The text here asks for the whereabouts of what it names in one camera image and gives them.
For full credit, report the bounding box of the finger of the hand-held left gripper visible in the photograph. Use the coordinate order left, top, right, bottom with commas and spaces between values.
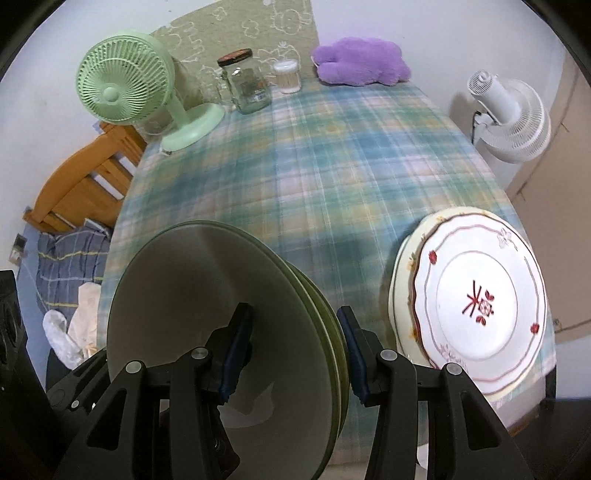
45, 347, 110, 418

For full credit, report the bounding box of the wooden chair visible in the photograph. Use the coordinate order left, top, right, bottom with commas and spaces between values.
23, 122, 148, 234

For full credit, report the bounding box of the pale crumpled cloth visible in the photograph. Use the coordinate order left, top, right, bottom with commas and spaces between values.
69, 282, 102, 356

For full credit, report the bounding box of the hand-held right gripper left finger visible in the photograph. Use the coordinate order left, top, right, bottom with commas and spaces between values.
51, 302, 254, 480

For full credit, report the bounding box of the white red patterned plate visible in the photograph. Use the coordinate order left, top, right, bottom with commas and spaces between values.
412, 212, 548, 384

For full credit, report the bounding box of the wall socket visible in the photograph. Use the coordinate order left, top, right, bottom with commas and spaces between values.
10, 233, 28, 266

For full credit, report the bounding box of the green printed wall sheet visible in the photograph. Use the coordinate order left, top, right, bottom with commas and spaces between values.
148, 0, 319, 93

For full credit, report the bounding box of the green desk fan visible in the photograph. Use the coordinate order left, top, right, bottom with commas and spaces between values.
76, 30, 226, 153

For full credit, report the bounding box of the white standing fan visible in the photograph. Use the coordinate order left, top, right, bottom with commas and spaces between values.
466, 69, 553, 164

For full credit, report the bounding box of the white plastic bag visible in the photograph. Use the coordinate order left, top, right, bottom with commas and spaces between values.
42, 309, 86, 370

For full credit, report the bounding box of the purple plush cushion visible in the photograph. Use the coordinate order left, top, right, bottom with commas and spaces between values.
311, 37, 413, 87

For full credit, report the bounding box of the plaid tablecloth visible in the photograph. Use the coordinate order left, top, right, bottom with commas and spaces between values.
95, 83, 557, 467

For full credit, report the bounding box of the beige door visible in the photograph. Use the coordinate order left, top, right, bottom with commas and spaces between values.
503, 51, 591, 344

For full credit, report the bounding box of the glass jar with brown lid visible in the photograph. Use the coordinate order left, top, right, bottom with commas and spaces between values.
211, 48, 273, 114

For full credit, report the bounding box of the blue striped cloth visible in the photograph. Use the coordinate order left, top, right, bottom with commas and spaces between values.
34, 226, 114, 319

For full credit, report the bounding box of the floral ceramic bowl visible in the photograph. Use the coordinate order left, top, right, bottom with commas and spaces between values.
106, 220, 343, 480
295, 272, 348, 416
284, 261, 345, 472

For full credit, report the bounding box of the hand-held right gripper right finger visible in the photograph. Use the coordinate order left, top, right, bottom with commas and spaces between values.
336, 305, 529, 480

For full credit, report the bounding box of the large round yellow flower plate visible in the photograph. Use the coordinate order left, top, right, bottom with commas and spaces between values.
387, 207, 552, 407

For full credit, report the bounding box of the clear round container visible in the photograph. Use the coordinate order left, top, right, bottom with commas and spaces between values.
139, 104, 174, 137

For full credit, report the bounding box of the clear cotton swab container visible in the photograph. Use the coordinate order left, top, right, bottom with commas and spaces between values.
272, 59, 303, 95

